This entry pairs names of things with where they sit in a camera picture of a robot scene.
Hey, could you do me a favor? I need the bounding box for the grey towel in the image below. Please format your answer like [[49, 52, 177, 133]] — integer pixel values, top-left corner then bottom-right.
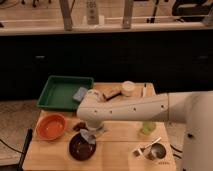
[[80, 126, 107, 145]]

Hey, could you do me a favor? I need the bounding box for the dark red bowl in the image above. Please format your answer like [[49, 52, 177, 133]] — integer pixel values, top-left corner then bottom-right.
[[69, 133, 96, 161]]

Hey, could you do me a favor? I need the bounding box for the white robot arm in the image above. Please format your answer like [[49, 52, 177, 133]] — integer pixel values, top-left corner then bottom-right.
[[77, 89, 213, 171]]

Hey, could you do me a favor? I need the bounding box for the orange bowl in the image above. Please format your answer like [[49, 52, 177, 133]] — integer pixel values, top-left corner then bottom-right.
[[36, 114, 67, 141]]

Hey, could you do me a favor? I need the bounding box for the white cup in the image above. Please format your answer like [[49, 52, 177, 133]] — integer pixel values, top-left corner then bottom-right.
[[121, 81, 135, 97]]

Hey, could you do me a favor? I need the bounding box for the grey sponge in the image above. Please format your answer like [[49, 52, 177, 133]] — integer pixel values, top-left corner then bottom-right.
[[73, 87, 88, 102]]

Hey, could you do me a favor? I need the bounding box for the green plastic tray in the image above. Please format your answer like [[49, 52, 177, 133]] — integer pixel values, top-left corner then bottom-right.
[[37, 75, 94, 112]]

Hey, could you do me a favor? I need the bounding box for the light green cup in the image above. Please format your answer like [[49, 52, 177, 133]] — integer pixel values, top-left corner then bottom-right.
[[140, 122, 156, 135]]

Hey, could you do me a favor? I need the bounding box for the metal cup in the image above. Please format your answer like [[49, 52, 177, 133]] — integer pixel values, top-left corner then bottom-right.
[[148, 143, 166, 160]]

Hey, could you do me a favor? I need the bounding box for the black bar left of table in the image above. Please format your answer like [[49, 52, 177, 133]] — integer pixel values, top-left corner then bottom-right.
[[17, 129, 33, 171]]

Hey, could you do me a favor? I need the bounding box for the black cable on floor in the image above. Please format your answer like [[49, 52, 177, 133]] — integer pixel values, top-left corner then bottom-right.
[[170, 143, 184, 161]]

